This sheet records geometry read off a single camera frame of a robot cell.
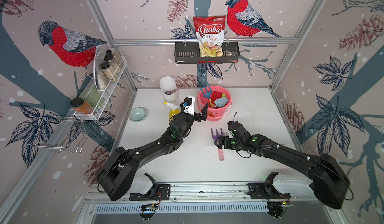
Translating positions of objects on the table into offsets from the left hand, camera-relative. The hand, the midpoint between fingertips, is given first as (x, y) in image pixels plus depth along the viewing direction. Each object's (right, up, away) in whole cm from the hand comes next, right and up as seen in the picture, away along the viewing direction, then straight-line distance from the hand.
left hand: (202, 99), depth 75 cm
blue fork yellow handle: (+4, +5, +23) cm, 24 cm away
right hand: (+11, -25, +8) cm, 28 cm away
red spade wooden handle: (+10, +3, +23) cm, 25 cm away
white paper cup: (-24, +10, +32) cm, 41 cm away
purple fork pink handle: (+9, -24, +17) cm, 31 cm away
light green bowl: (-44, -11, +28) cm, 53 cm away
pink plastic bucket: (+9, -9, +17) cm, 21 cm away
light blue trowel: (+14, -2, +23) cm, 26 cm away
